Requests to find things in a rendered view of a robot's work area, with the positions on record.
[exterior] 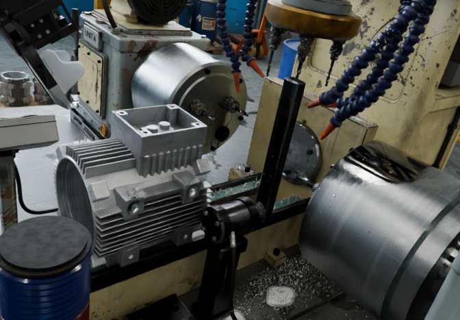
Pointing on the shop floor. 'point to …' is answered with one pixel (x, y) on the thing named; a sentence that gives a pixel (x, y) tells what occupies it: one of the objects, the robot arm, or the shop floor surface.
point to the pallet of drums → (201, 17)
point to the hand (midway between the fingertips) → (56, 99)
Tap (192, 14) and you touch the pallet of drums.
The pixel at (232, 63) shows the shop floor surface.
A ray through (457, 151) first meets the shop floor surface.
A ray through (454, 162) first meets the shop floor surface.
